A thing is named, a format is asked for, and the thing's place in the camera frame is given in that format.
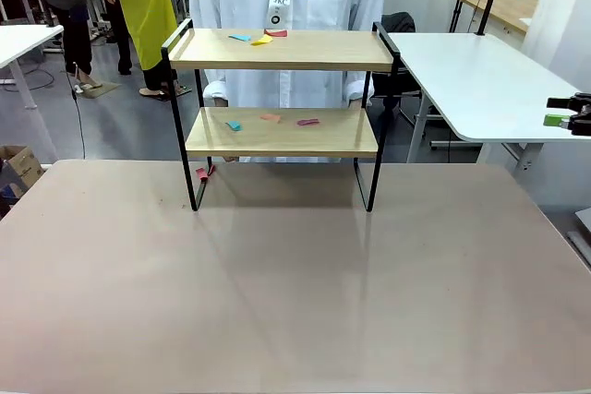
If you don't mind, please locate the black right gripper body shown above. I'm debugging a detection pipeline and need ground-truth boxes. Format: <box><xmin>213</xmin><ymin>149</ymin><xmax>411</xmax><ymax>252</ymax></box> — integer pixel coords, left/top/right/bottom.
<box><xmin>568</xmin><ymin>92</ymin><xmax>591</xmax><ymax>137</ymax></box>

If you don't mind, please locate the white name badge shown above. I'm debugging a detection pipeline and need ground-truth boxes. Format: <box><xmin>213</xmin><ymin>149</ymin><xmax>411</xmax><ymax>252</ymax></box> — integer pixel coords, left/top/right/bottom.
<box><xmin>267</xmin><ymin>0</ymin><xmax>294</xmax><ymax>29</ymax></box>

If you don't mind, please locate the white table with rounded corner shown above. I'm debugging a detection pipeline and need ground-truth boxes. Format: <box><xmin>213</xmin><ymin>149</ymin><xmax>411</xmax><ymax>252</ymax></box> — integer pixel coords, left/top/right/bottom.
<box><xmin>385</xmin><ymin>31</ymin><xmax>591</xmax><ymax>178</ymax></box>

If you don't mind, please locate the wooden background table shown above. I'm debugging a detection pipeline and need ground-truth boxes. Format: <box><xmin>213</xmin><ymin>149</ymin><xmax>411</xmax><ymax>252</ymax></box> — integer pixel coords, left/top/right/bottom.
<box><xmin>456</xmin><ymin>0</ymin><xmax>540</xmax><ymax>35</ymax></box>

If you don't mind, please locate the person with yellow apron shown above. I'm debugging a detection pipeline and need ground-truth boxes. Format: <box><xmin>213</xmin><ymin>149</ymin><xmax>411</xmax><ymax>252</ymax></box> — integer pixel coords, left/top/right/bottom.
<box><xmin>85</xmin><ymin>0</ymin><xmax>181</xmax><ymax>100</ymax></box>

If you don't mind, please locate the black chair back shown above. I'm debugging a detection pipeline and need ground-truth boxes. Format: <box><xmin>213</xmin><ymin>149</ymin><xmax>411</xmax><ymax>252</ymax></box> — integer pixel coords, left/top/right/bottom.
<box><xmin>380</xmin><ymin>11</ymin><xmax>417</xmax><ymax>35</ymax></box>

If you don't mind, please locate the beige floor mat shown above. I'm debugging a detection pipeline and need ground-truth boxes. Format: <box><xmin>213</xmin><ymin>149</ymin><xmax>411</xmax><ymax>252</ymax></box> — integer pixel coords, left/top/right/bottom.
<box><xmin>77</xmin><ymin>81</ymin><xmax>122</xmax><ymax>101</ymax></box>

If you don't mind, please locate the white background table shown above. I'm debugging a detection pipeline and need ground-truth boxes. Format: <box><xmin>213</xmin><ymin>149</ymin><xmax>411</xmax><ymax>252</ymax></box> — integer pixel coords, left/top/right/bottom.
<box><xmin>0</xmin><ymin>23</ymin><xmax>65</xmax><ymax>164</ymax></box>

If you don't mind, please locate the cardboard box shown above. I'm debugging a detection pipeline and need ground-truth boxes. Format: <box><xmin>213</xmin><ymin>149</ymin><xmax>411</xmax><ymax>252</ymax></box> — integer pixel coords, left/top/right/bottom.
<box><xmin>0</xmin><ymin>144</ymin><xmax>46</xmax><ymax>210</ymax></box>

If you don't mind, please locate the black frame wooden shelf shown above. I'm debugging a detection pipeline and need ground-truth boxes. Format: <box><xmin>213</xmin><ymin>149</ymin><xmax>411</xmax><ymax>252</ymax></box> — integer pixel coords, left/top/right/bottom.
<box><xmin>161</xmin><ymin>18</ymin><xmax>401</xmax><ymax>213</ymax></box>

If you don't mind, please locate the grey metal mount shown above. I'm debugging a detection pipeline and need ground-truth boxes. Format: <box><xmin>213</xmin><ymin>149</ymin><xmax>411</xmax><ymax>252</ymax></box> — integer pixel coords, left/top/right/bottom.
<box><xmin>566</xmin><ymin>207</ymin><xmax>591</xmax><ymax>271</ymax></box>

